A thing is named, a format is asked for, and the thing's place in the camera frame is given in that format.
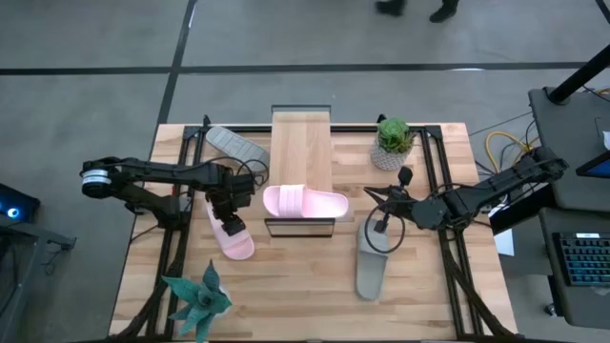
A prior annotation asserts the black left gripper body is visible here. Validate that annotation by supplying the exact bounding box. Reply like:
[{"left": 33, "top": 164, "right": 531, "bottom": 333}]
[{"left": 204, "top": 164, "right": 256, "bottom": 213}]

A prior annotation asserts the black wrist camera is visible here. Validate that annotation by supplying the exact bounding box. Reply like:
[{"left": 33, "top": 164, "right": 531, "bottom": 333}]
[
  {"left": 396, "top": 165, "right": 415, "bottom": 190},
  {"left": 232, "top": 173, "right": 256, "bottom": 198}
]

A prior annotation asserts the wooden shelf with black frame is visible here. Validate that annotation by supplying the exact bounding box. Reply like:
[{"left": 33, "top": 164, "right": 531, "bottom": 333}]
[{"left": 264, "top": 104, "right": 336, "bottom": 238}]

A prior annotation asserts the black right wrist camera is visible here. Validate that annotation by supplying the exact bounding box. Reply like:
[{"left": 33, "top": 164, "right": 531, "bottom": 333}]
[{"left": 396, "top": 165, "right": 415, "bottom": 190}]

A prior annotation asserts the black aluminium table frame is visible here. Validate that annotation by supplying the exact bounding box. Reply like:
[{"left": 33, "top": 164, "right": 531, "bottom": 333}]
[{"left": 109, "top": 113, "right": 519, "bottom": 342}]

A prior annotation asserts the black camera cable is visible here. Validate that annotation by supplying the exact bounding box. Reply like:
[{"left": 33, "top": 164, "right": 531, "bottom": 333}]
[
  {"left": 204, "top": 155, "right": 271, "bottom": 188},
  {"left": 363, "top": 183, "right": 458, "bottom": 254}
]

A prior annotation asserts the person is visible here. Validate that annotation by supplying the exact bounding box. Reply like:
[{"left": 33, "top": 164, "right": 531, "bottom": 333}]
[{"left": 375, "top": 0, "right": 461, "bottom": 24}]

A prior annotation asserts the green plant in patterned pot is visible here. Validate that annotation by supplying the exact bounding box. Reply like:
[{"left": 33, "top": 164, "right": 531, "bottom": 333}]
[{"left": 370, "top": 117, "right": 417, "bottom": 172}]

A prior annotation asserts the black right camera cable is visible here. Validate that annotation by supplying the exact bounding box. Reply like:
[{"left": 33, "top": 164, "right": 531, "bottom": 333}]
[{"left": 363, "top": 183, "right": 458, "bottom": 254}]

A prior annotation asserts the backlit computer keyboard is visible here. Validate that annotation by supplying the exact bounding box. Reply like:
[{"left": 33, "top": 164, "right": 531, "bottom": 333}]
[{"left": 552, "top": 232, "right": 610, "bottom": 288}]

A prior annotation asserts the black stand beam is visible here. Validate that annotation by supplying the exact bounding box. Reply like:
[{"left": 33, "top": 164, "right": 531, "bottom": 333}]
[{"left": 489, "top": 183, "right": 558, "bottom": 236}]

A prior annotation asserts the grey metal stand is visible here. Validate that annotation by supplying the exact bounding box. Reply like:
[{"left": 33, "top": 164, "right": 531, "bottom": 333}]
[{"left": 0, "top": 213, "right": 77, "bottom": 343}]

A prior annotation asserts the pink slide sandal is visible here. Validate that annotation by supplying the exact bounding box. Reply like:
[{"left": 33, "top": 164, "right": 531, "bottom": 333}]
[
  {"left": 262, "top": 183, "right": 350, "bottom": 220},
  {"left": 203, "top": 197, "right": 256, "bottom": 261}
]

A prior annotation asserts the laptop with blue screen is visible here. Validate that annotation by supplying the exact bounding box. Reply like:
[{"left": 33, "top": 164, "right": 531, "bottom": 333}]
[{"left": 575, "top": 151, "right": 610, "bottom": 180}]

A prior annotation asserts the black stand pole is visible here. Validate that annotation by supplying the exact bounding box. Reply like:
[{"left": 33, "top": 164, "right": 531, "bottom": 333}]
[{"left": 547, "top": 44, "right": 610, "bottom": 105}]

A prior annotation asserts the grey slide sandal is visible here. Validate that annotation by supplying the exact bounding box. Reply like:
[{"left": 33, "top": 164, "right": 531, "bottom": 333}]
[
  {"left": 205, "top": 125, "right": 271, "bottom": 173},
  {"left": 355, "top": 217, "right": 391, "bottom": 302}
]

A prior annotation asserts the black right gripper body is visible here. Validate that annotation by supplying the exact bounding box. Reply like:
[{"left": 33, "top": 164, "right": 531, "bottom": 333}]
[{"left": 374, "top": 187, "right": 421, "bottom": 234}]

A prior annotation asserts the black device with blue light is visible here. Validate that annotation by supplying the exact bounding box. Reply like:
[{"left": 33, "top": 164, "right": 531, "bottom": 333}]
[{"left": 0, "top": 183, "right": 42, "bottom": 224}]

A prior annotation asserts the teal leafy plant in pot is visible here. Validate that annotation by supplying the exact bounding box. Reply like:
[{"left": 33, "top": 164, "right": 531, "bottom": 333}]
[{"left": 161, "top": 259, "right": 234, "bottom": 343}]

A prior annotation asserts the yellow cable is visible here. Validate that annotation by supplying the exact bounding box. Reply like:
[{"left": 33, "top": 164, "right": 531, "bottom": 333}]
[{"left": 484, "top": 131, "right": 542, "bottom": 175}]

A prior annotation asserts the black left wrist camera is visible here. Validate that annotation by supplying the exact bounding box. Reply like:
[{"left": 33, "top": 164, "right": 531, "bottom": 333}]
[{"left": 232, "top": 173, "right": 256, "bottom": 198}]

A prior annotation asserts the black left camera cable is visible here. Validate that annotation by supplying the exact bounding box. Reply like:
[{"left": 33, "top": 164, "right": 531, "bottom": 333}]
[{"left": 204, "top": 155, "right": 271, "bottom": 188}]

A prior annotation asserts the grey desk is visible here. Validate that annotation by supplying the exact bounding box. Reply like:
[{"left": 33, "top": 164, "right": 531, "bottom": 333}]
[
  {"left": 538, "top": 207, "right": 610, "bottom": 331},
  {"left": 527, "top": 86, "right": 610, "bottom": 213}
]

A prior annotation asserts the white paper sheet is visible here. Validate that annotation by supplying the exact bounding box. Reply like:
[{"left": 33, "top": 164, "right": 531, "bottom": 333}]
[{"left": 493, "top": 204, "right": 517, "bottom": 257}]

